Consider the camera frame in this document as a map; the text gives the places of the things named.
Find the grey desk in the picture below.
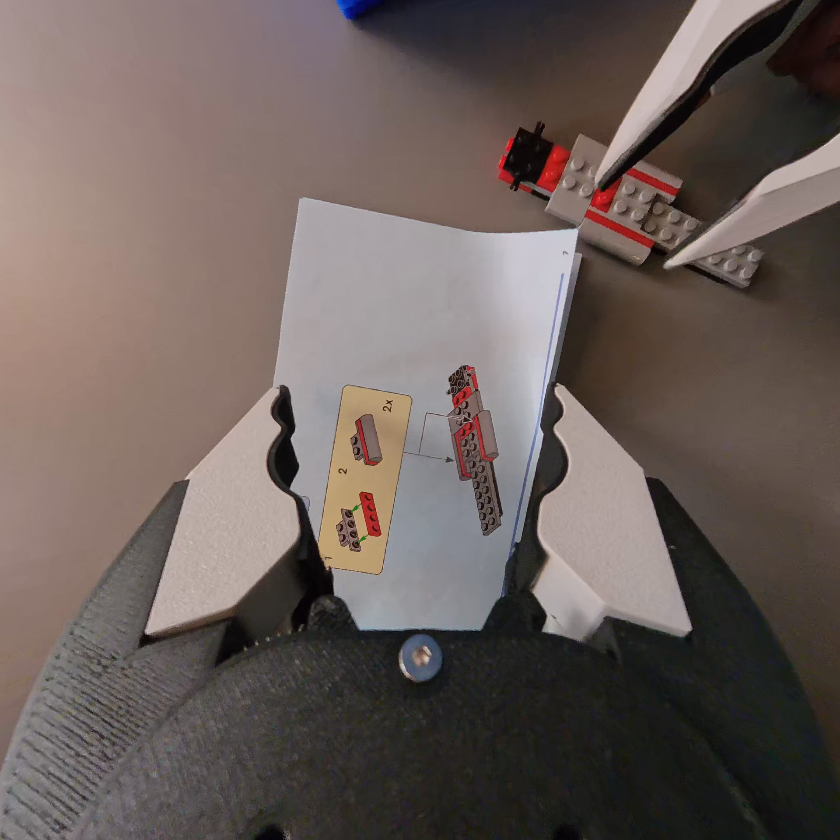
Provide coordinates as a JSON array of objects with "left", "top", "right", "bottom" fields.
[{"left": 0, "top": 0, "right": 840, "bottom": 723}]

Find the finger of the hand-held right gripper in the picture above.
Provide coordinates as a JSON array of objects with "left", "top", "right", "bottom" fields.
[
  {"left": 661, "top": 130, "right": 840, "bottom": 271},
  {"left": 592, "top": 0, "right": 824, "bottom": 193}
]

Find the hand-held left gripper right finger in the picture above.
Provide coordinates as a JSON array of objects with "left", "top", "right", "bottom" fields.
[{"left": 525, "top": 383, "right": 694, "bottom": 643}]

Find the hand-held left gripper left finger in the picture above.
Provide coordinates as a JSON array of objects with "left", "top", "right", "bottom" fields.
[{"left": 143, "top": 385, "right": 322, "bottom": 641}]

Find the person's right hand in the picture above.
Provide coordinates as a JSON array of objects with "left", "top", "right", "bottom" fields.
[{"left": 763, "top": 0, "right": 840, "bottom": 101}]

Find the pale blue instruction booklet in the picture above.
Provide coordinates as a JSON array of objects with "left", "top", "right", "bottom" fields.
[{"left": 271, "top": 197, "right": 584, "bottom": 632}]

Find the long grey studded plate assembly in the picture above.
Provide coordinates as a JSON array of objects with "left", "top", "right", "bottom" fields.
[{"left": 495, "top": 120, "right": 767, "bottom": 291}]

